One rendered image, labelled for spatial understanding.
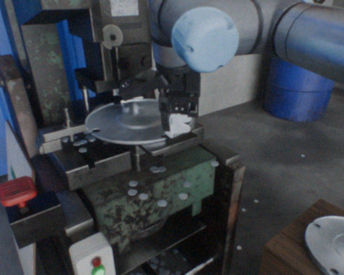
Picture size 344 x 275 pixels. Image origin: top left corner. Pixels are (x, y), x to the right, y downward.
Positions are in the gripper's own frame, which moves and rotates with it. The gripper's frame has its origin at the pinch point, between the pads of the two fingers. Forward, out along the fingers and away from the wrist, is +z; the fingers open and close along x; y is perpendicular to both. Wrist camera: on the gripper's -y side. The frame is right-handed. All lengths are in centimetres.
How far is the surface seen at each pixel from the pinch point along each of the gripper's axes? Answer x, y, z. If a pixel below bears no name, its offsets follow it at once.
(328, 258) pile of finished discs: -9, 48, 42
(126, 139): -2.8, -9.7, 0.4
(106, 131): 0.8, -16.0, 1.7
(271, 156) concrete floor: 93, 58, 116
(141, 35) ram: 21.5, -9.2, -13.3
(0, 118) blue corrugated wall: 64, -115, 64
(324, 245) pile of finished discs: -4, 48, 44
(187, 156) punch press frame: 8.1, 3.6, 18.6
